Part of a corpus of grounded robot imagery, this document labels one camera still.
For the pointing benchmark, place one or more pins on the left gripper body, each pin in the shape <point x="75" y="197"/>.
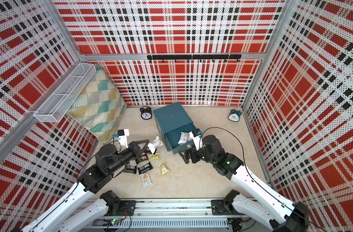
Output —
<point x="129" y="155"/>

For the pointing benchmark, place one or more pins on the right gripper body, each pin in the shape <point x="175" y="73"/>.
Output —
<point x="199" y="155"/>

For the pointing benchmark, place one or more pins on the white cookie packet orange print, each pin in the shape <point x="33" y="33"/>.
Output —
<point x="154" y="145"/>

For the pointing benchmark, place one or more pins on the green cookie packet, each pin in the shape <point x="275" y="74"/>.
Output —
<point x="164" y="169"/>
<point x="154" y="157"/>

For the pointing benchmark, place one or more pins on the teal drawer cabinet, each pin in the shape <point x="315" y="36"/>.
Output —
<point x="171" y="121"/>

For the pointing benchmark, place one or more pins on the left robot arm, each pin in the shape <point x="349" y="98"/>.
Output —
<point x="93" y="179"/>

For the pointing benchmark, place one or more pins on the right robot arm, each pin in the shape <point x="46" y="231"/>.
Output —
<point x="269" y="208"/>

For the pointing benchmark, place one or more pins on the black alarm clock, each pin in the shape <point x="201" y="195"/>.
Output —
<point x="146" y="112"/>

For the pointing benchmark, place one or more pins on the teal alarm clock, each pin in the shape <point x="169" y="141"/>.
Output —
<point x="234" y="115"/>

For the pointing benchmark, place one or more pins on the patterned pillow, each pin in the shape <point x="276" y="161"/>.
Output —
<point x="99" y="106"/>

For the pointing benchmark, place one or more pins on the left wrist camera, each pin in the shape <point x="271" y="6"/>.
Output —
<point x="121" y="137"/>

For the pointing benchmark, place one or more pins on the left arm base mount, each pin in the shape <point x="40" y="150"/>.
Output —
<point x="116" y="206"/>

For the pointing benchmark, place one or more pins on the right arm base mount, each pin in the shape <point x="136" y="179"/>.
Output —
<point x="225" y="207"/>

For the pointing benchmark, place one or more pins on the white wire basket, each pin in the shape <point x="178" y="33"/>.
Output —
<point x="58" y="103"/>

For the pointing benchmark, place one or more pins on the black hook rail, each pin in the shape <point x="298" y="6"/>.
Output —
<point x="194" y="57"/>

